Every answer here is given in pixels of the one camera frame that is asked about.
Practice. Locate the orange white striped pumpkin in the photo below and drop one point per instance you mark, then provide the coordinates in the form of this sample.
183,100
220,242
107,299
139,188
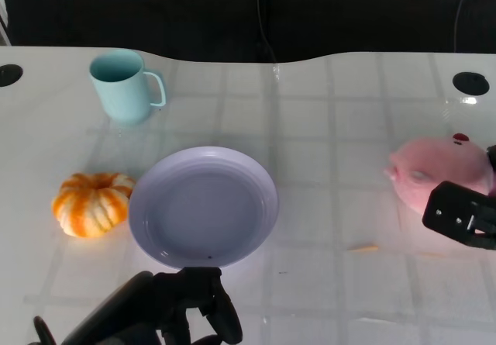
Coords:
91,205

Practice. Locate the white object at edge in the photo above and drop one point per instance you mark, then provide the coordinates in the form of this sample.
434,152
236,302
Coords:
4,11

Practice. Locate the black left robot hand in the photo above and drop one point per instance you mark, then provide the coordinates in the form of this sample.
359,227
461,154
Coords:
155,306

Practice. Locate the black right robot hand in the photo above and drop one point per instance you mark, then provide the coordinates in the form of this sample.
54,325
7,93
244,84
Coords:
457,209

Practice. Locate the light blue plastic mug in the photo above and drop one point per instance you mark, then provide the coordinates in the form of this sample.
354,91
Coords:
122,93

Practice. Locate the lilac plastic plate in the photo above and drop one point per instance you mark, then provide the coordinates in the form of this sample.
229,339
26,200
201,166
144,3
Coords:
205,209

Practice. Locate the black backdrop cloth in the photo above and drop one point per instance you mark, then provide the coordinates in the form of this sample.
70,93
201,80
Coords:
174,7

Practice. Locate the pink plush beaver doll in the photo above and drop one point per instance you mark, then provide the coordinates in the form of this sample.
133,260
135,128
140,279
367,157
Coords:
434,159

